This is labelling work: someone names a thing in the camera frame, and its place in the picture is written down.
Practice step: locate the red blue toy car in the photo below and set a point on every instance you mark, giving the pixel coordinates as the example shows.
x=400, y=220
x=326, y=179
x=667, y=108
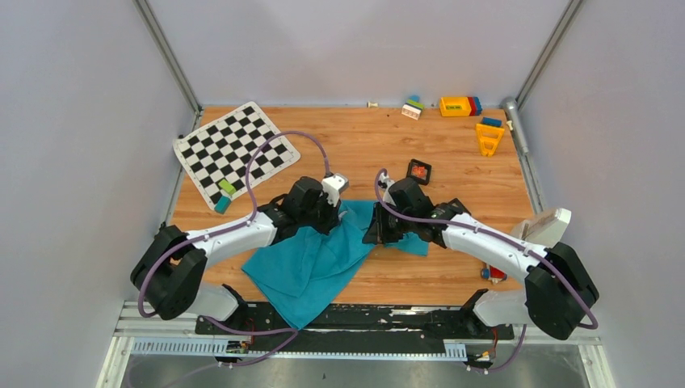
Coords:
x=492, y=274

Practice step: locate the yellow toy box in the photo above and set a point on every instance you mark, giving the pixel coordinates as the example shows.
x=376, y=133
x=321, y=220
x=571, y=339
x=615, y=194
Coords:
x=455, y=106

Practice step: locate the lime green block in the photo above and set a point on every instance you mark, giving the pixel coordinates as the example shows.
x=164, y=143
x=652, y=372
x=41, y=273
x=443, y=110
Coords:
x=226, y=187

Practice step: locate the red blue block pair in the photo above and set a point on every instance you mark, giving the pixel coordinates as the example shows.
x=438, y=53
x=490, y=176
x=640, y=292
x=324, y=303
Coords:
x=475, y=106

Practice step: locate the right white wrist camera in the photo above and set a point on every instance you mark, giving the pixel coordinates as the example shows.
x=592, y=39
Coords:
x=385, y=185

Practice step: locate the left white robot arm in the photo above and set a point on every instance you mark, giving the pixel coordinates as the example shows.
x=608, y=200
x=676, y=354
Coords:
x=169, y=275

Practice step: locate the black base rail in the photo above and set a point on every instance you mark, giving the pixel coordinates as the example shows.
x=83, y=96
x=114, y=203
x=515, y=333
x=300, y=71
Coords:
x=366, y=326

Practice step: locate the black white checkerboard mat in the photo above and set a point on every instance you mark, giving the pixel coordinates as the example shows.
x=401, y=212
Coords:
x=222, y=149

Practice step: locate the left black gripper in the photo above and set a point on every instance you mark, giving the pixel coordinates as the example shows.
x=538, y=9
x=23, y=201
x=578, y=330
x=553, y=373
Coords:
x=332, y=218

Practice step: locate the white tilted device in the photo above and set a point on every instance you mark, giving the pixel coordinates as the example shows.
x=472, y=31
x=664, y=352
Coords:
x=546, y=228

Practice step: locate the white slotted cable duct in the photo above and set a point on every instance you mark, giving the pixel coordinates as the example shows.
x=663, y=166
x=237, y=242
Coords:
x=444, y=351

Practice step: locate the grey metal cylinder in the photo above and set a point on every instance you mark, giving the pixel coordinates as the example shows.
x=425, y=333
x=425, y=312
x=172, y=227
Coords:
x=511, y=109

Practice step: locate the orange brooch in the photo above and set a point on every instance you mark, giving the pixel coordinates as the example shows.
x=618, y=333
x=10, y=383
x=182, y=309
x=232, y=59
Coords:
x=419, y=172

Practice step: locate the teal block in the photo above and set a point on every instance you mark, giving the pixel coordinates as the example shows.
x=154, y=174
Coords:
x=222, y=205

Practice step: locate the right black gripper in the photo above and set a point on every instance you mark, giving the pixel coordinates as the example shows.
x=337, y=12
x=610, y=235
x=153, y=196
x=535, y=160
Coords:
x=377, y=234

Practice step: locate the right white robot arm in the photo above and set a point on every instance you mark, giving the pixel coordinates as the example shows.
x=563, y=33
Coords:
x=557, y=293

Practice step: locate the blue flat block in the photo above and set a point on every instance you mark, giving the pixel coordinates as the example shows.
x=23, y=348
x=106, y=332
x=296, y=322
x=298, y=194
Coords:
x=489, y=121

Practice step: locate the yellow triangular toy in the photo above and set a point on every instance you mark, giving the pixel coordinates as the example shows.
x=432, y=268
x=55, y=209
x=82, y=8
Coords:
x=488, y=138

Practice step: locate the black hinged display case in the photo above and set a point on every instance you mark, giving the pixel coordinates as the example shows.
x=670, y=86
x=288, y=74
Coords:
x=415, y=162

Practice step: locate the teal t-shirt garment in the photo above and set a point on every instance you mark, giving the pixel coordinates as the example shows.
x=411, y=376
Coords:
x=302, y=275

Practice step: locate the white green blue block stack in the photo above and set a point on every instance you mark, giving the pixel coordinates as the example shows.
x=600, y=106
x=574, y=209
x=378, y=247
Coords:
x=412, y=107

